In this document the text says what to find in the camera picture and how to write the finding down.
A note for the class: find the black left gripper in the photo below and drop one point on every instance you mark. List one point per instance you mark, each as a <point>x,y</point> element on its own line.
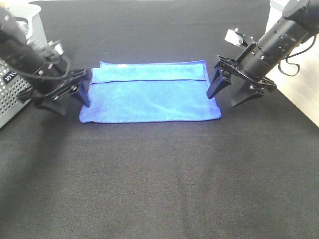
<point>46,90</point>

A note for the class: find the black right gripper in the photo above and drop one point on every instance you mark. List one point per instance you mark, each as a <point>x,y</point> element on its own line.
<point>252,65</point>

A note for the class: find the blue microfibre towel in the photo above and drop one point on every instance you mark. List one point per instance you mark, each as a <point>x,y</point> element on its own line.
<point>153,92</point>

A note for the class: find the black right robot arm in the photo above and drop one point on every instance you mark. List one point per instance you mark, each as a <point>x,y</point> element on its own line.
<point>298,23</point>

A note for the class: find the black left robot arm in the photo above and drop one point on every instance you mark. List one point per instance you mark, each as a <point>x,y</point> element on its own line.
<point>47,70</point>

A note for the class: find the grey perforated laundry basket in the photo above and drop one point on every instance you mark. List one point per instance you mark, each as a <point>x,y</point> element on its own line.
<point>10,82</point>

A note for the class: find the grey towel in basket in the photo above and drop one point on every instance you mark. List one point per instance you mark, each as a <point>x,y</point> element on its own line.
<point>23,26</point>

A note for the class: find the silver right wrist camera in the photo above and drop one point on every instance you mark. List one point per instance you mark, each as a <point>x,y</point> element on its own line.
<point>237,38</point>

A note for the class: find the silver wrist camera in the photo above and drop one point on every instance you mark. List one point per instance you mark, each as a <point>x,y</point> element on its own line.
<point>237,38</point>
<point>56,47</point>

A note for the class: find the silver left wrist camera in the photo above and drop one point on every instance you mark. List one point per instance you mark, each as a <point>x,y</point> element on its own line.
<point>56,47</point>

